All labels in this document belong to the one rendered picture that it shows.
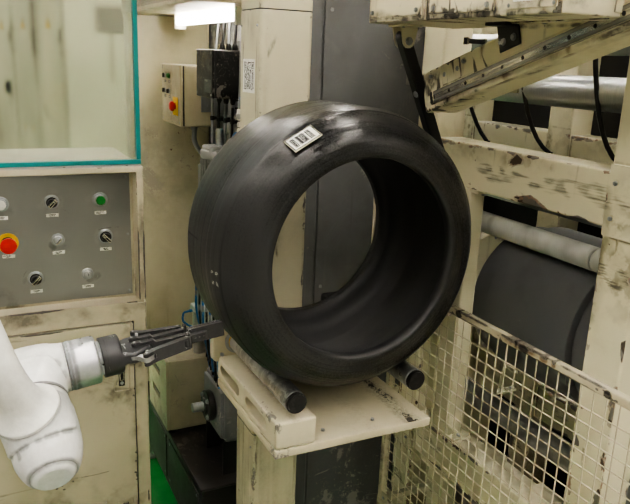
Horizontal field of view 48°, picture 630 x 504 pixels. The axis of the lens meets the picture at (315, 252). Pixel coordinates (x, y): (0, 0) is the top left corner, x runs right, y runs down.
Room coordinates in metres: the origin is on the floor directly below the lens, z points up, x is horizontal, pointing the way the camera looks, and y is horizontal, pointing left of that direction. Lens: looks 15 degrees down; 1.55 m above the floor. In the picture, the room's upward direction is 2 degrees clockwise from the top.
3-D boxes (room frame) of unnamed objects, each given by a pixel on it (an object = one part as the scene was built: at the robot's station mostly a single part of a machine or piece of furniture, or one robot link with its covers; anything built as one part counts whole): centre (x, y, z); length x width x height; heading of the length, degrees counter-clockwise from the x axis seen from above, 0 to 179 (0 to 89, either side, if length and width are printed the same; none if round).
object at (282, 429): (1.41, 0.10, 0.84); 0.36 x 0.09 x 0.06; 27
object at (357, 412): (1.48, -0.02, 0.80); 0.37 x 0.36 x 0.02; 117
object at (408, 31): (1.72, -0.19, 1.61); 0.06 x 0.06 x 0.05; 27
